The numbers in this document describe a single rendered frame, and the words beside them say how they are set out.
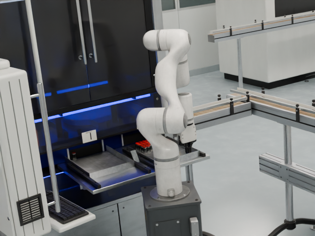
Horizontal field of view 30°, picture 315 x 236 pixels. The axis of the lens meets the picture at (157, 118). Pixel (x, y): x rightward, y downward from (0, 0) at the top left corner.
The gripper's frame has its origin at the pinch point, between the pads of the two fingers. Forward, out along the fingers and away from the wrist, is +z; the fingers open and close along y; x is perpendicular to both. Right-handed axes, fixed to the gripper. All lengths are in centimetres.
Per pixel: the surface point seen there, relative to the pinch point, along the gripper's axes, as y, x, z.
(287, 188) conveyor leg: -86, -19, 55
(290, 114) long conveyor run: -82, -10, 1
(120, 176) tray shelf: 40.6, -2.4, 4.2
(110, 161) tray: 34.7, -25.1, 4.1
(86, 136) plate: 43, -35, -10
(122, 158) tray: 28.5, -22.8, 3.0
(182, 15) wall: -316, -495, 2
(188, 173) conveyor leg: -30, -50, 38
